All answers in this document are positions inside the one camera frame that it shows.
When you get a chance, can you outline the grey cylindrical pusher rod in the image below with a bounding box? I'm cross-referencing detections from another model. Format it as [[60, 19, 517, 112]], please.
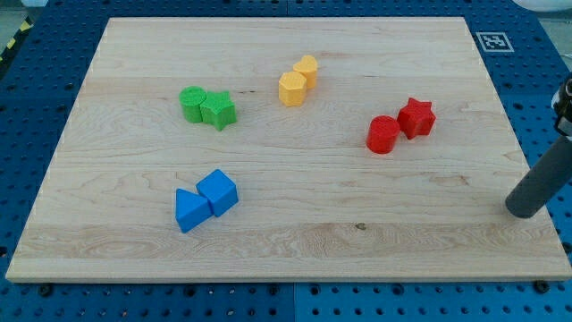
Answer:
[[505, 136, 571, 218]]

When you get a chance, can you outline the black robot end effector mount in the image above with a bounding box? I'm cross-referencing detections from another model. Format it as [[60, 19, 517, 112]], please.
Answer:
[[551, 73, 571, 136]]

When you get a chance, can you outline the red star block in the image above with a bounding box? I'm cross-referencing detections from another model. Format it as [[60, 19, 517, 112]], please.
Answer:
[[397, 97, 436, 140]]

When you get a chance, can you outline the green star block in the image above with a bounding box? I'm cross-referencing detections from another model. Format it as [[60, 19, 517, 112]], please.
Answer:
[[199, 91, 237, 131]]

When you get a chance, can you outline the white fiducial marker tag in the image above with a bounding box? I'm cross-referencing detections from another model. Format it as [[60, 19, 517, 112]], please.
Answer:
[[476, 31, 514, 53]]

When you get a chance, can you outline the red cylinder block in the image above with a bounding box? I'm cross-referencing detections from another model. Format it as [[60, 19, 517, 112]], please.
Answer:
[[366, 115, 400, 154]]

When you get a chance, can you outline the yellow heart block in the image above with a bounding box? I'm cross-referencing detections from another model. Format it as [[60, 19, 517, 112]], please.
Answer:
[[293, 55, 318, 89]]

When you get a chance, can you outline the yellow hexagon block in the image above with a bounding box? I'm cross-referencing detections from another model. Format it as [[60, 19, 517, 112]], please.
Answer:
[[278, 72, 307, 106]]

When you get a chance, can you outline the blue cube block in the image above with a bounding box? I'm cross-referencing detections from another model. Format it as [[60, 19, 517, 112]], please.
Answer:
[[196, 169, 239, 216]]

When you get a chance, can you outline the wooden board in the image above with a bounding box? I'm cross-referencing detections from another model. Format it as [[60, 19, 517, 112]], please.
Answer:
[[6, 17, 571, 284]]

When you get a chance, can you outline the blue triangle block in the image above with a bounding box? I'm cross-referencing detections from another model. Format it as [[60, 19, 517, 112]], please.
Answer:
[[175, 189, 213, 233]]

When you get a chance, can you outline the green cylinder block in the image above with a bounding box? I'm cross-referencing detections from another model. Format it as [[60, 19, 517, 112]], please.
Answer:
[[179, 86, 206, 123]]

